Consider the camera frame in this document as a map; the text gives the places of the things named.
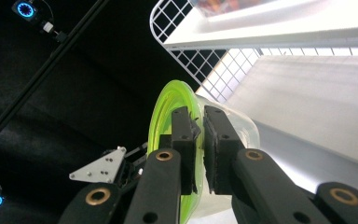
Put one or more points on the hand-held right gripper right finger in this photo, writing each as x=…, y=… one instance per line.
x=219, y=149

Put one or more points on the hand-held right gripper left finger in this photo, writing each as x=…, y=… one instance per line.
x=185, y=146

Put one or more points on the clear container with green lid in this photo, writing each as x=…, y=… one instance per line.
x=164, y=105

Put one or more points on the clear container with blue lid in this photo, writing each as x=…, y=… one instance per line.
x=217, y=6

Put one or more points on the black metal stand pole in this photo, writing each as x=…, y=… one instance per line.
x=43, y=73

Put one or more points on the white plug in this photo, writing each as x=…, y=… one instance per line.
x=48, y=27

